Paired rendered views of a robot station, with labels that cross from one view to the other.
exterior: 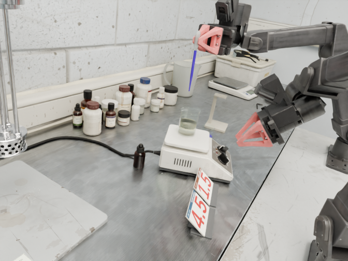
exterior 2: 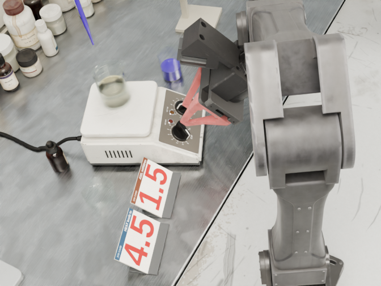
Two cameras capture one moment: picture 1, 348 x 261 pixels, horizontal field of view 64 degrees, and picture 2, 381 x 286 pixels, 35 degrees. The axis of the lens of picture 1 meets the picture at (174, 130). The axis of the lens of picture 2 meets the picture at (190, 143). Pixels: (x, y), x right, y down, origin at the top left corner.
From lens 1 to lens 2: 0.51 m
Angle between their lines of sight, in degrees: 27
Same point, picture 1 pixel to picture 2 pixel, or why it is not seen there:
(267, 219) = (245, 221)
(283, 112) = (225, 81)
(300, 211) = not seen: hidden behind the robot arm
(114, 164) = (24, 173)
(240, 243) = (196, 273)
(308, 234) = not seen: hidden behind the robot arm
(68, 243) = not seen: outside the picture
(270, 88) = (193, 53)
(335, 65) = (257, 34)
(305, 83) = (241, 41)
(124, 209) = (43, 254)
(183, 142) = (109, 126)
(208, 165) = (156, 151)
